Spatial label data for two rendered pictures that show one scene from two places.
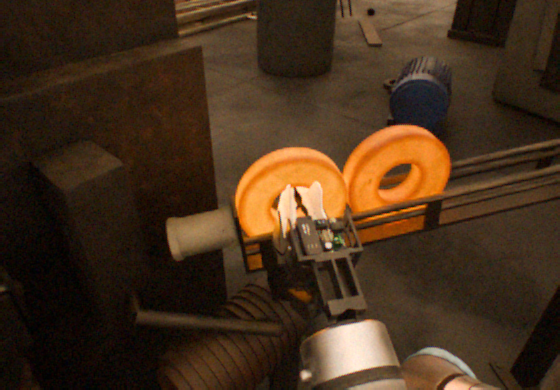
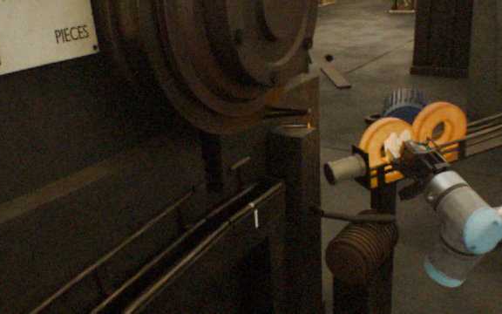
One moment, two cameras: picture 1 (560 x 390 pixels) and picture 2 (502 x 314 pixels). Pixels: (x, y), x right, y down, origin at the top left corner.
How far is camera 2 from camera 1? 87 cm
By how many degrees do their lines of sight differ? 12
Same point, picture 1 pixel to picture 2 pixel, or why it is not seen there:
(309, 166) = (398, 125)
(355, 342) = (450, 176)
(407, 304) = not seen: hidden behind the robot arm
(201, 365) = (357, 239)
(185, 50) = (314, 78)
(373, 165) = (428, 122)
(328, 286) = (429, 165)
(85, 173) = (304, 131)
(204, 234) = (349, 167)
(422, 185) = (453, 133)
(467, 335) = (494, 284)
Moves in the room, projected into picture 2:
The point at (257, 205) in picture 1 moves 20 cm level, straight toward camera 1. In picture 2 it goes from (374, 148) to (411, 180)
